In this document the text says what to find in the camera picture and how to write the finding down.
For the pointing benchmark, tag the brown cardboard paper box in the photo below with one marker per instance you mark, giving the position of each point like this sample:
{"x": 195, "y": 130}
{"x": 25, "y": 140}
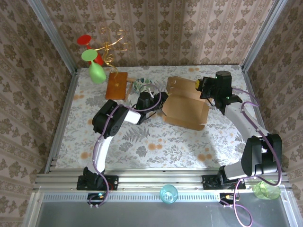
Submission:
{"x": 184, "y": 108}

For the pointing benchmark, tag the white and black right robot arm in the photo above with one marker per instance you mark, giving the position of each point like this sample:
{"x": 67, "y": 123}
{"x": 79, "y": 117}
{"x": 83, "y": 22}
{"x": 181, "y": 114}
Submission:
{"x": 241, "y": 123}

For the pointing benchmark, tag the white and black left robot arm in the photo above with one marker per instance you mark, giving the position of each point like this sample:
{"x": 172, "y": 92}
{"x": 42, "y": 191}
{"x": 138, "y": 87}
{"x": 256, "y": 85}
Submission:
{"x": 101, "y": 156}

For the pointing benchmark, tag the leaf patterned ceramic bowl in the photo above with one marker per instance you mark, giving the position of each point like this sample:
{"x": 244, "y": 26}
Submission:
{"x": 139, "y": 82}

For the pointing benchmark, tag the light wooden stick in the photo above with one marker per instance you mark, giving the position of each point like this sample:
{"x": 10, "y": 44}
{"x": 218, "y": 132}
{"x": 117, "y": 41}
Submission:
{"x": 130, "y": 81}

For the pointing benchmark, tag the brown wooden base board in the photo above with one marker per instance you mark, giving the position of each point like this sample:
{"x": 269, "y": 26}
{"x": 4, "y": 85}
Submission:
{"x": 116, "y": 91}

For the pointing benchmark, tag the floral tablecloth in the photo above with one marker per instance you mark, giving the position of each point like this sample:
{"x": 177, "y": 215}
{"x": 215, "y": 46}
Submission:
{"x": 165, "y": 153}

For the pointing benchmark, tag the green plastic wine glass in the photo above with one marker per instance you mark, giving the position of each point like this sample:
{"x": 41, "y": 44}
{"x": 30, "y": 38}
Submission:
{"x": 97, "y": 73}

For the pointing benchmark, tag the teal plastic cup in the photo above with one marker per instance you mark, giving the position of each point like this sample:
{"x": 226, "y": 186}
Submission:
{"x": 168, "y": 194}

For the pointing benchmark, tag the red plastic wine glass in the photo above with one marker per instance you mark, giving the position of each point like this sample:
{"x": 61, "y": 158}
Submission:
{"x": 84, "y": 39}

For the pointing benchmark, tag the perforated metal strip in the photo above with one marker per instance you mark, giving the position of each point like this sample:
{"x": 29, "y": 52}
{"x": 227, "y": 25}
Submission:
{"x": 132, "y": 197}

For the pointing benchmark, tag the small black connector board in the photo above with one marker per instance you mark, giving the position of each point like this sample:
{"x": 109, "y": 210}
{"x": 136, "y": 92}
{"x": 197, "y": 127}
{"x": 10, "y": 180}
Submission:
{"x": 226, "y": 197}
{"x": 95, "y": 197}

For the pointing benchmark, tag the grey metal sheet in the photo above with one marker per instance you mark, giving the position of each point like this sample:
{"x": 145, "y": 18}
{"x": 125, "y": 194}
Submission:
{"x": 151, "y": 215}

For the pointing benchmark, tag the green plastic cup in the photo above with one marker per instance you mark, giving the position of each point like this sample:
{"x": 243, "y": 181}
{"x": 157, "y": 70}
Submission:
{"x": 267, "y": 192}

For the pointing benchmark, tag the aluminium frame side rail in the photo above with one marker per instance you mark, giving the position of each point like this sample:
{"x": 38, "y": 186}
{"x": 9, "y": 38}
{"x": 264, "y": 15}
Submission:
{"x": 252, "y": 94}
{"x": 68, "y": 99}

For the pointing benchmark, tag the aluminium frame post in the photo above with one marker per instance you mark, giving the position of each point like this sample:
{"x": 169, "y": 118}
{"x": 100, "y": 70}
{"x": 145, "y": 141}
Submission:
{"x": 53, "y": 35}
{"x": 262, "y": 35}

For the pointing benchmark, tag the aluminium frame cross rail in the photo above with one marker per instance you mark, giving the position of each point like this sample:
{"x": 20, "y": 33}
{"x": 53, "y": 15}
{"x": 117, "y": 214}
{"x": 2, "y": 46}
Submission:
{"x": 154, "y": 179}

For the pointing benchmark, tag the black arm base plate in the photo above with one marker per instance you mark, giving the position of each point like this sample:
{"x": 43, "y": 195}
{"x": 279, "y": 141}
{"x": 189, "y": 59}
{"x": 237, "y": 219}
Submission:
{"x": 113, "y": 183}
{"x": 208, "y": 183}

